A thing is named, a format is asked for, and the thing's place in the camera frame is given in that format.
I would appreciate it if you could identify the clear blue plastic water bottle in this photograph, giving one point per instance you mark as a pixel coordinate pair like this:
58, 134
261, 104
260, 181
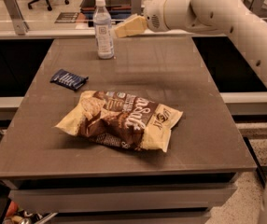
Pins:
102, 28

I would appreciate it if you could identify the left metal glass bracket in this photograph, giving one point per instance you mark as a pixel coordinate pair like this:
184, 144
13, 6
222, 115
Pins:
19, 24

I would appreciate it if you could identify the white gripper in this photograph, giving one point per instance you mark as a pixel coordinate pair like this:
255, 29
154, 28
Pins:
154, 15

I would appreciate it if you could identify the black floor rail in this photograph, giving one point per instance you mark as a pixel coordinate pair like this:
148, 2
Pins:
260, 170

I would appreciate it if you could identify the grey table drawer front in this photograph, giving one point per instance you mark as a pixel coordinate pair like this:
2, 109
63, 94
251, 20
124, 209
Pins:
123, 198

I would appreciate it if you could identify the metal glass bracket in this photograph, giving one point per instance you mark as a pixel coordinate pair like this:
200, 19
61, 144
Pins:
19, 24
136, 6
256, 6

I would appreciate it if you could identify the right metal glass bracket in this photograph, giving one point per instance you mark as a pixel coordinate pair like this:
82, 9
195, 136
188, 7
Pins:
256, 6

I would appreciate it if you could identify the middle metal glass bracket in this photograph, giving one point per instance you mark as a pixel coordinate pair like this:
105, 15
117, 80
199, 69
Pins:
136, 6

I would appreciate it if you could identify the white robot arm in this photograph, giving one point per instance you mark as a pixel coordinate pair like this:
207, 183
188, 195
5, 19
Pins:
232, 18

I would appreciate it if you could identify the dark blue snack wrapper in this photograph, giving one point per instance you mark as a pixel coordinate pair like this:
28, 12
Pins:
68, 80

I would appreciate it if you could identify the brown and yellow chip bag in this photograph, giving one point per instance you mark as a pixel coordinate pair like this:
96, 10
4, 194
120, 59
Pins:
119, 119

